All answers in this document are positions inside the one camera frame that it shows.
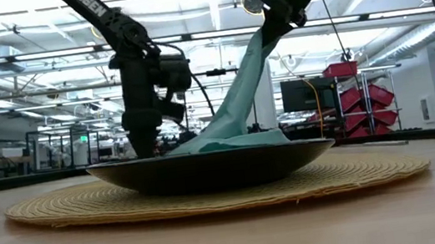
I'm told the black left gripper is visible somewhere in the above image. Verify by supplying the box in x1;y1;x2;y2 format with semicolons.
113;51;191;163

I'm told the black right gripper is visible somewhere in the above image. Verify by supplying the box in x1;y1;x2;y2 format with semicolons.
258;0;311;48

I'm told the patterned ceramic bowl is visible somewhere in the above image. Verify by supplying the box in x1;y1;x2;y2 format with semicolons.
85;131;340;210

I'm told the teal cloth napkin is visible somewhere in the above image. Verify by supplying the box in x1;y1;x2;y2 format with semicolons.
154;25;293;160

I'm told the round woven yellow placemat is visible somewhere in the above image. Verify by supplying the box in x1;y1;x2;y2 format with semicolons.
1;135;434;242

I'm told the silver knife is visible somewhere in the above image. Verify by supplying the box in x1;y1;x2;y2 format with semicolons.
340;135;410;155

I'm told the black monitor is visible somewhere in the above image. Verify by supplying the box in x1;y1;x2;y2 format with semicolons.
279;74;341;115

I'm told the shelf with red bins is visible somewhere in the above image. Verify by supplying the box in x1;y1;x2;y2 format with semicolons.
321;55;405;141

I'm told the ceiling cord reel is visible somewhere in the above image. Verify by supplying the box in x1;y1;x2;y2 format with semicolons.
241;0;268;18

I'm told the thin black drop cable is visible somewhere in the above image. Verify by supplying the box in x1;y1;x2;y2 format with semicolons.
318;0;357;66

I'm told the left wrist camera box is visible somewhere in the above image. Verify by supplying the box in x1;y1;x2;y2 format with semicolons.
155;51;195;96

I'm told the orange hanging cable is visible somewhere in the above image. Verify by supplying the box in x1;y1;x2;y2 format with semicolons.
300;76;326;140

